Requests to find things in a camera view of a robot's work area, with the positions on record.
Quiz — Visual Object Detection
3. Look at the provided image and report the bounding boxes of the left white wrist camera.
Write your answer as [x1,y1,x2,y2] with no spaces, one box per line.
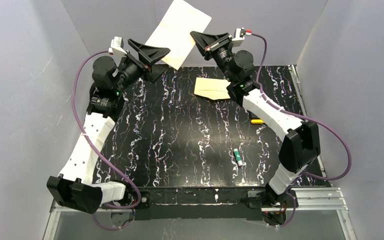
[108,36,127,57]

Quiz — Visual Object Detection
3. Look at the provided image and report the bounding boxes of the cream envelope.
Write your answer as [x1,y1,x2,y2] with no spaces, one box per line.
[193,77,230,100]

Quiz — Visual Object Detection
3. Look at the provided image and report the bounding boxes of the green white glue stick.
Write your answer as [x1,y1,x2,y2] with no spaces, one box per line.
[233,148,244,168]

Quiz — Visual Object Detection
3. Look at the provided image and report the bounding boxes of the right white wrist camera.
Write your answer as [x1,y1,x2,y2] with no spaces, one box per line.
[232,27,252,44]

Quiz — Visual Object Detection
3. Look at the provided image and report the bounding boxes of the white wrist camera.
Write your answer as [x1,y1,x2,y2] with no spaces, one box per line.
[108,36,127,57]
[232,27,252,44]

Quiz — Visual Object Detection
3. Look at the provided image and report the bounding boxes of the yellow handled screwdriver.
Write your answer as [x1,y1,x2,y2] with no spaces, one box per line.
[250,118,265,124]

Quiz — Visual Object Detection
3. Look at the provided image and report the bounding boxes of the aluminium table frame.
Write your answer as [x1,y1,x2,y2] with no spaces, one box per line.
[44,64,359,240]

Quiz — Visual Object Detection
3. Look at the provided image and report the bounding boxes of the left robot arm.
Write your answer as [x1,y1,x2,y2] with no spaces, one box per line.
[46,36,170,214]

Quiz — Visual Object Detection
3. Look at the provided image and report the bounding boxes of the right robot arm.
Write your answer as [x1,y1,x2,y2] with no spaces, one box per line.
[190,28,321,207]

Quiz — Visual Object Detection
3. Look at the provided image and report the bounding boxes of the cream paper letter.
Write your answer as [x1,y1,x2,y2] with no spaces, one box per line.
[145,0,212,70]

